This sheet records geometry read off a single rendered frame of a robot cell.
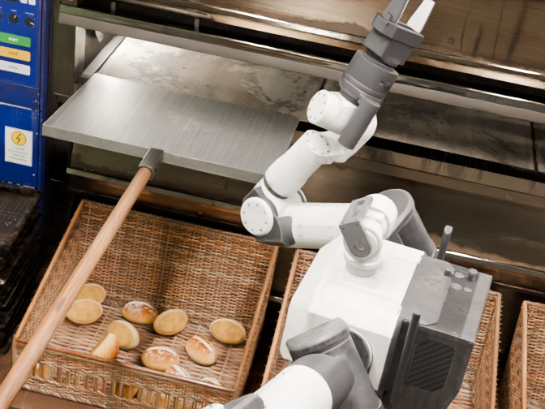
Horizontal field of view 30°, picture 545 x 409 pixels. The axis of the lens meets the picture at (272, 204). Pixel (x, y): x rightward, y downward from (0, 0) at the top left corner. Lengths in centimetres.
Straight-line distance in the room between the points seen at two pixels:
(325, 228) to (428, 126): 86
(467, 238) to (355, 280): 103
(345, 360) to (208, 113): 120
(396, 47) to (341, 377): 65
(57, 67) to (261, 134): 55
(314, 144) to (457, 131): 86
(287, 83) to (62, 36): 62
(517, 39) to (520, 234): 53
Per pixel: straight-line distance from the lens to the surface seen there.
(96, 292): 281
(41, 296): 262
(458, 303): 167
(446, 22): 241
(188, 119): 253
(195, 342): 267
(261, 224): 198
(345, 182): 262
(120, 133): 243
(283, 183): 196
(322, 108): 185
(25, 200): 269
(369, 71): 184
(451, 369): 164
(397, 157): 256
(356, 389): 150
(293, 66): 233
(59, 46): 264
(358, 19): 241
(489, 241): 266
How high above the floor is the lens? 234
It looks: 31 degrees down
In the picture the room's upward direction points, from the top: 10 degrees clockwise
